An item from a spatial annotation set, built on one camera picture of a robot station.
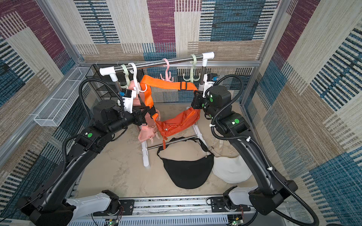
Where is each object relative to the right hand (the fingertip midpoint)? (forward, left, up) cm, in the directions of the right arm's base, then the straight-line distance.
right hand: (196, 94), depth 65 cm
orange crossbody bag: (-4, +7, -15) cm, 17 cm away
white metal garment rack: (+4, -2, -40) cm, 40 cm away
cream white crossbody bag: (-17, -20, -42) cm, 49 cm away
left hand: (-5, +22, -3) cm, 22 cm away
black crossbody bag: (-22, +4, -41) cm, 47 cm away
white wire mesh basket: (-2, +71, -8) cm, 72 cm away
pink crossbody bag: (-5, +26, -21) cm, 34 cm away
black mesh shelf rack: (+38, +64, -24) cm, 78 cm away
